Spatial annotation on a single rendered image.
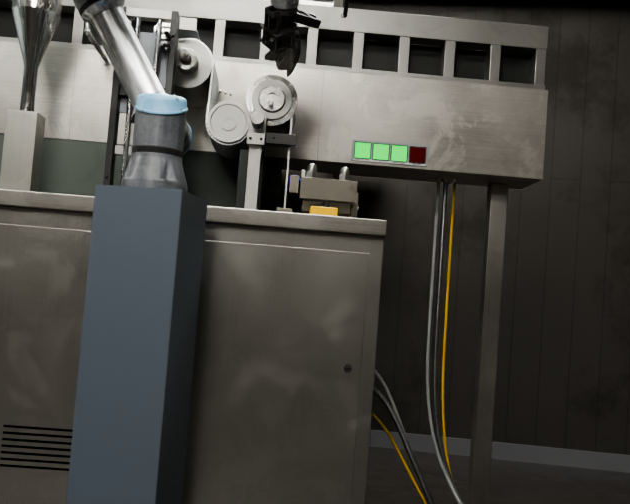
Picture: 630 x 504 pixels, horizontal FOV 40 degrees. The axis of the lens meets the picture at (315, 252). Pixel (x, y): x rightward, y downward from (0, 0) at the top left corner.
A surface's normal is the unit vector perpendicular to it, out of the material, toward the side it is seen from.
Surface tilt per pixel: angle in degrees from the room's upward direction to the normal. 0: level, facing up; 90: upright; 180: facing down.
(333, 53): 90
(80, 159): 90
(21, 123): 90
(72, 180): 90
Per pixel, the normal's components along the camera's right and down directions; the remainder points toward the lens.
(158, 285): -0.15, -0.07
